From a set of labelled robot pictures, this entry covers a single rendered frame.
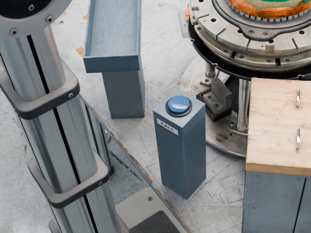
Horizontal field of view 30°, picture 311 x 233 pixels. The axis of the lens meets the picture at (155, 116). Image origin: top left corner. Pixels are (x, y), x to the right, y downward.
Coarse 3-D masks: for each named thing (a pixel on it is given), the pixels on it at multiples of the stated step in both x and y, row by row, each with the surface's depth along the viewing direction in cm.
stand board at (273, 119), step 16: (256, 80) 105; (272, 80) 105; (288, 80) 105; (256, 96) 103; (272, 96) 103; (288, 96) 102; (304, 96) 102; (256, 112) 101; (272, 112) 101; (288, 112) 100; (304, 112) 100; (256, 128) 99; (272, 128) 98; (288, 128) 98; (304, 128) 98; (256, 144) 97; (272, 144) 96; (288, 144) 96; (304, 144) 96; (256, 160) 94; (272, 160) 94; (288, 160) 94; (304, 160) 94
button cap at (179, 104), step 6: (174, 96) 107; (180, 96) 107; (168, 102) 107; (174, 102) 106; (180, 102) 106; (186, 102) 106; (168, 108) 106; (174, 108) 105; (180, 108) 105; (186, 108) 105
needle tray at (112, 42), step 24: (96, 0) 129; (120, 0) 129; (96, 24) 124; (120, 24) 124; (96, 48) 120; (120, 48) 119; (96, 72) 116; (120, 72) 126; (120, 96) 133; (144, 96) 142
